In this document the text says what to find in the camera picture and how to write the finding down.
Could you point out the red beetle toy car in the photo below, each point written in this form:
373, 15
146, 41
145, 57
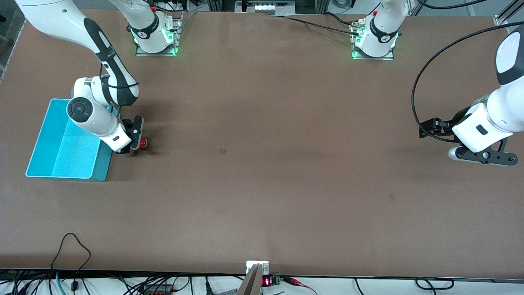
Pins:
143, 144

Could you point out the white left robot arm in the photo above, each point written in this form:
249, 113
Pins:
505, 110

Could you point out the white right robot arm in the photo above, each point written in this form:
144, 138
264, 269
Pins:
49, 20

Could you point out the blue plastic box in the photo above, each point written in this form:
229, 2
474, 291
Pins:
61, 159

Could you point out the black orange power strip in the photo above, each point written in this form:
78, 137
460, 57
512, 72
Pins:
159, 290

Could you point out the lit control device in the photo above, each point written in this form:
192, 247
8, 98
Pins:
266, 7

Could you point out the red digit display module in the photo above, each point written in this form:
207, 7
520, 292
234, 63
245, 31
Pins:
266, 282

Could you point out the green terminal block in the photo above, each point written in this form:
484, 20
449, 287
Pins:
276, 280

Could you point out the red clip lead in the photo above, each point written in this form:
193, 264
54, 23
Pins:
292, 282

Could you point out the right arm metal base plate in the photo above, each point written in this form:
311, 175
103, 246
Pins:
155, 53

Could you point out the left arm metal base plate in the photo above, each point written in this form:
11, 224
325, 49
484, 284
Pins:
372, 58

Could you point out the grey table edge rail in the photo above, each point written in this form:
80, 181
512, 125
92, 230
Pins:
15, 44

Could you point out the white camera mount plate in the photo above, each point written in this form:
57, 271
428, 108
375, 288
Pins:
250, 264

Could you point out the grey metal mount bar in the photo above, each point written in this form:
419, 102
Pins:
251, 284

